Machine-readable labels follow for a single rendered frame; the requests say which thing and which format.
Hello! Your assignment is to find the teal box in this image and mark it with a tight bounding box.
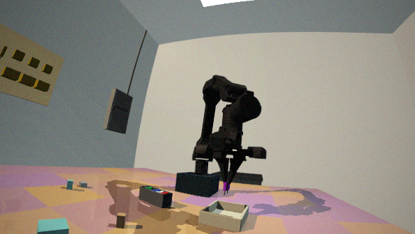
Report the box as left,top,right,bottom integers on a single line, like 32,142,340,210
36,218,69,234

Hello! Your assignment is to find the cream rectangular tray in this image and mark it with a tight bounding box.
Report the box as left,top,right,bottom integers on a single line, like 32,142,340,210
198,200,249,232

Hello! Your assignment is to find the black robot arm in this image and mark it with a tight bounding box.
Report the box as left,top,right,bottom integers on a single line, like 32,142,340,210
192,75,261,176

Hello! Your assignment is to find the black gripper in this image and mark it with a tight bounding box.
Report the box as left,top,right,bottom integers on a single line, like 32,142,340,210
195,124,267,185

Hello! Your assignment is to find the violet fuse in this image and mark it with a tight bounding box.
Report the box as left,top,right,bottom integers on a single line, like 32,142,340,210
224,181,230,196

